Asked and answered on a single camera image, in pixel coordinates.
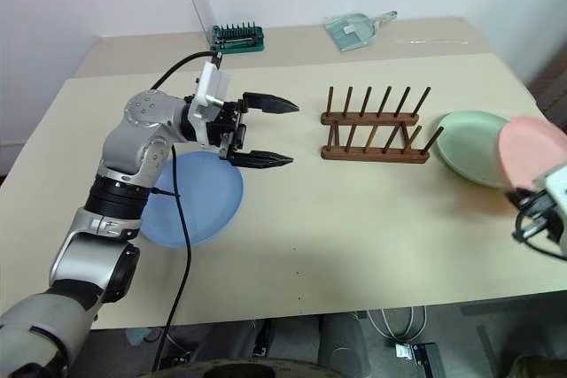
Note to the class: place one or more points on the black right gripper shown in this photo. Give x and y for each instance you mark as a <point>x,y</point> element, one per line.
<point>538,212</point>

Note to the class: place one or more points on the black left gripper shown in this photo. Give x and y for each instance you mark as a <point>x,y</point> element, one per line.
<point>228,123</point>

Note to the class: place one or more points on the pink plate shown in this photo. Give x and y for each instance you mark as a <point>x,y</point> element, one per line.
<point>531,152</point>

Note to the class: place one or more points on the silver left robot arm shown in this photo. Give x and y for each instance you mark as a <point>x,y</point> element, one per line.
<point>128,139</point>

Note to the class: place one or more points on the wooden dish rack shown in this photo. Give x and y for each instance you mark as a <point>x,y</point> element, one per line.
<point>372,156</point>

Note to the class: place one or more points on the blue plate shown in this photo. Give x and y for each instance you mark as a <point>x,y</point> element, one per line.
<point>208,201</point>

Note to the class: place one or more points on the green plate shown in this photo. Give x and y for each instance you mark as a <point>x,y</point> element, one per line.
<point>465,143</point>

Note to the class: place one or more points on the dark brown woven object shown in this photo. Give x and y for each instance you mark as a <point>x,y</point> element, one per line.
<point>556,86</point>

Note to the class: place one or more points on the yellowish rounded object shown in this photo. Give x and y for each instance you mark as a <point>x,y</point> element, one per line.
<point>540,369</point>

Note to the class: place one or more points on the black box with white label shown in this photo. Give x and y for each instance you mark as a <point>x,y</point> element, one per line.
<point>421,358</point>

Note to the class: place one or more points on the clear plastic strip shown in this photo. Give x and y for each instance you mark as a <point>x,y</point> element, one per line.
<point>434,41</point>

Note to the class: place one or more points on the grey rounded shape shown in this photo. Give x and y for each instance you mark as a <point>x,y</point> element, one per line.
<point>343,342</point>

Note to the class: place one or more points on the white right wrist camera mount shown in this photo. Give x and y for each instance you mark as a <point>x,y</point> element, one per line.
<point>559,187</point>

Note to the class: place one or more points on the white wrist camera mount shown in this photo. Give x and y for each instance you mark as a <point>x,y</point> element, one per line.
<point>559,187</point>
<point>212,86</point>

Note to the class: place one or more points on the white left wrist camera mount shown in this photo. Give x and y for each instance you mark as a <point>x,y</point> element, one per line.
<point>212,86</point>

